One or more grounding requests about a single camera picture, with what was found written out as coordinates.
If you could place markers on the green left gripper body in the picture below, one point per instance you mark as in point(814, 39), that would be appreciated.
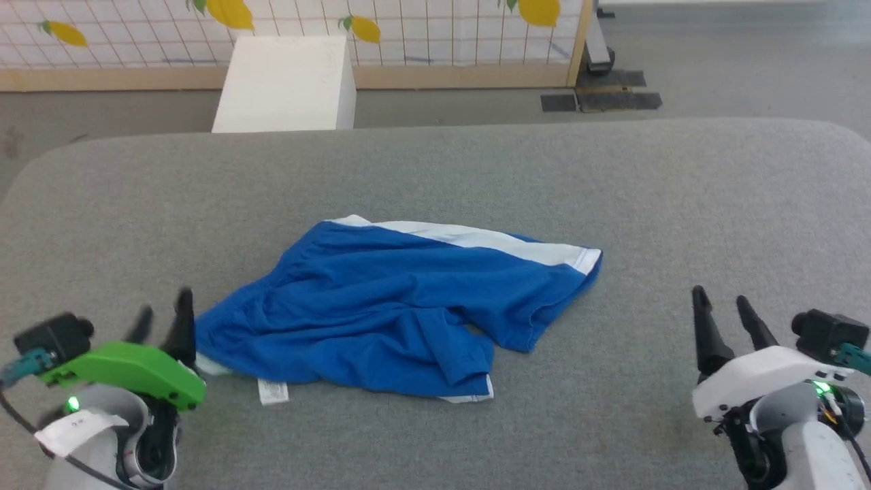
point(129, 371)

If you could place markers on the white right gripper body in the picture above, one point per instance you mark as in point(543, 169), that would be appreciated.
point(762, 378)

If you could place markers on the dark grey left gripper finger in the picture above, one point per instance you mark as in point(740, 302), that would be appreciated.
point(141, 327)
point(182, 330)

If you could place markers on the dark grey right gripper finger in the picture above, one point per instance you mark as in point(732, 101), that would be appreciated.
point(757, 330)
point(708, 340)

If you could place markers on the blue shorts with white waistband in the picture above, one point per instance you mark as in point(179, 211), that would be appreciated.
point(381, 299)

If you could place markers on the white paper tag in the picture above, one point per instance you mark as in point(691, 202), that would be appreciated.
point(78, 429)

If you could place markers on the black floor mat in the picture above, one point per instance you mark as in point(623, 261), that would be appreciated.
point(612, 78)
point(558, 102)
point(619, 101)

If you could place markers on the white rectangular box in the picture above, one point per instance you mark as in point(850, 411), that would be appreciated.
point(286, 85)

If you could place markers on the white board on metal stand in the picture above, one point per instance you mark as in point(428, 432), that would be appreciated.
point(599, 44)

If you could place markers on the lemon print partition screen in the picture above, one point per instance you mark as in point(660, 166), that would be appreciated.
point(435, 41)

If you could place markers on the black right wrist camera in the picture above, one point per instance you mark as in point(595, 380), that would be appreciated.
point(827, 333)

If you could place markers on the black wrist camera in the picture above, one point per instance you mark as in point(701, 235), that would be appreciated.
point(51, 338)
point(827, 333)

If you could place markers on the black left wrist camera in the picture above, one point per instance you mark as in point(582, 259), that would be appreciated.
point(51, 338)

